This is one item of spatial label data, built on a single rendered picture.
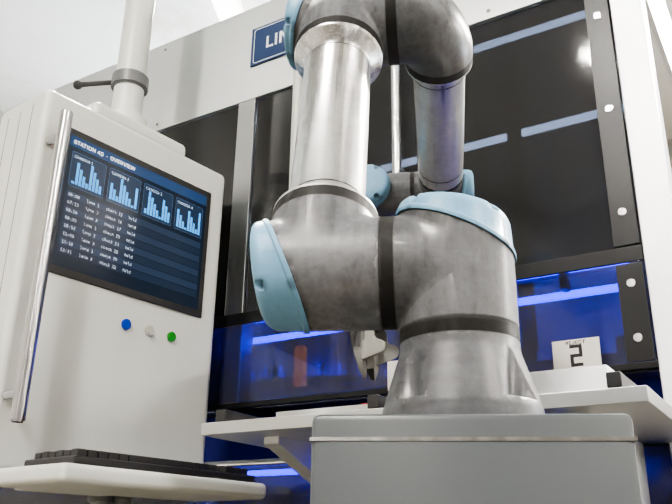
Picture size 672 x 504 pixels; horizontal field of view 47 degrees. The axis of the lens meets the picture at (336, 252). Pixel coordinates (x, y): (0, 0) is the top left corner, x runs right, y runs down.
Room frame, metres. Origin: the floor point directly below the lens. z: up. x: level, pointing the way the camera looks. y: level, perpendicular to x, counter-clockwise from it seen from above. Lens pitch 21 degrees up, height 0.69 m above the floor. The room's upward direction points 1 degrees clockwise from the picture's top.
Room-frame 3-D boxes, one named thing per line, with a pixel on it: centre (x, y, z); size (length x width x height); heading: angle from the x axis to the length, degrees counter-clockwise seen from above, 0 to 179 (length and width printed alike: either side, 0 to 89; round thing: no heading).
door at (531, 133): (1.42, -0.37, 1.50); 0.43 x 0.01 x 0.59; 58
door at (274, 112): (1.66, 0.01, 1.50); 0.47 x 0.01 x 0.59; 58
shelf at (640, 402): (1.32, -0.21, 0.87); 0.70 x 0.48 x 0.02; 58
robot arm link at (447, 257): (0.74, -0.11, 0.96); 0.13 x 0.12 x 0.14; 82
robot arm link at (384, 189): (1.26, -0.08, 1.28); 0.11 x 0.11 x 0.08; 82
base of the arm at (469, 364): (0.74, -0.12, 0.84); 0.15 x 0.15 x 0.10
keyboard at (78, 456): (1.42, 0.32, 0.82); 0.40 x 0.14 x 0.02; 142
